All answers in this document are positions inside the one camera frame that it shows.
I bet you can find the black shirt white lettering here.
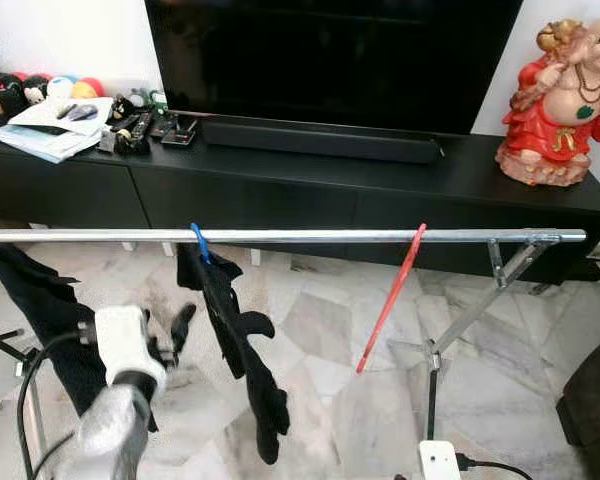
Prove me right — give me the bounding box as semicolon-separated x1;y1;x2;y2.
175;243;291;466

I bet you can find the blue plastic hanger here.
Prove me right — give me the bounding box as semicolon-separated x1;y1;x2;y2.
188;222;213;266

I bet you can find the red hanger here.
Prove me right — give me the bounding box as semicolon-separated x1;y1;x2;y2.
355;222;428;376

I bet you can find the black shirt green print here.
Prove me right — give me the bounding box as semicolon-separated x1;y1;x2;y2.
0;242;161;433

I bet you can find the dark grey fabric sofa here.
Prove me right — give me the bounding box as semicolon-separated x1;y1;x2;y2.
558;330;600;480

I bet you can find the black tape dispenser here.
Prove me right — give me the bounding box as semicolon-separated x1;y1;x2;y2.
110;110;156;156

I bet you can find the white paper stack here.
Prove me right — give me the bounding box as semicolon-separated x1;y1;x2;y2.
0;95;116;163

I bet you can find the black soundbar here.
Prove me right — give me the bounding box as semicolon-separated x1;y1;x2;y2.
200;117;446;166

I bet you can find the orange toy ball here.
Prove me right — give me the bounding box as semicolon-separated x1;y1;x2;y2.
75;77;106;101

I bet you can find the white round toy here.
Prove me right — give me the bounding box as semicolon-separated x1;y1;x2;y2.
46;76;76;101

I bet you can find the red laughing buddha statue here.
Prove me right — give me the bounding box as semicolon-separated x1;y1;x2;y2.
495;12;600;188

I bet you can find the black flat television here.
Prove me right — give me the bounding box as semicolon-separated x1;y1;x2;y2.
145;0;526;136

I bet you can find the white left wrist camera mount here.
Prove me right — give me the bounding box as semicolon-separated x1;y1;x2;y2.
92;305;169;396

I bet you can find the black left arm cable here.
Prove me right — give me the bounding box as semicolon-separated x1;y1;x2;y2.
15;322;99;480

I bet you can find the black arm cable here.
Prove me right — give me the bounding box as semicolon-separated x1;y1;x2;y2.
15;322;99;480
458;452;533;480

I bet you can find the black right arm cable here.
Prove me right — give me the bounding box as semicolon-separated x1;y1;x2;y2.
458;452;533;480

